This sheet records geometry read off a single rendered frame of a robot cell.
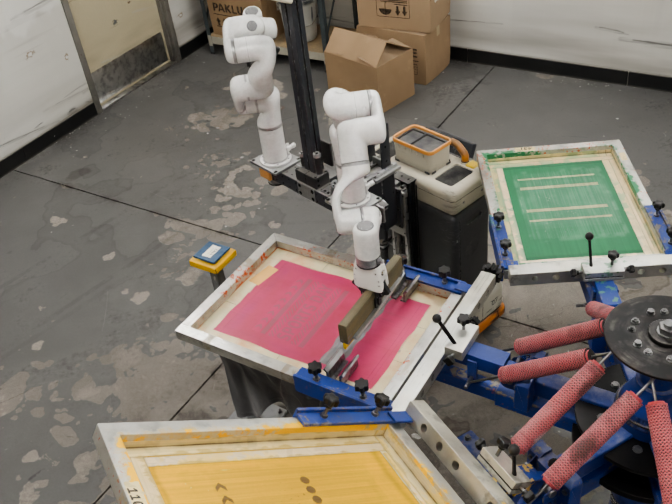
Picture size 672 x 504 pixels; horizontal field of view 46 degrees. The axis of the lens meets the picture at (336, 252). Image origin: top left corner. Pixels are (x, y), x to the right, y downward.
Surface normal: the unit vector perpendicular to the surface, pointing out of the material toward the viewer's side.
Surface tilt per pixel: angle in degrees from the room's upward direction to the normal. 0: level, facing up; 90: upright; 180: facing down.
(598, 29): 90
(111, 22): 90
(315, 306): 0
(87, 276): 0
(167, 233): 0
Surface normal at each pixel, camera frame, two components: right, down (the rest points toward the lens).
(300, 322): -0.11, -0.78
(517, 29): -0.51, 0.57
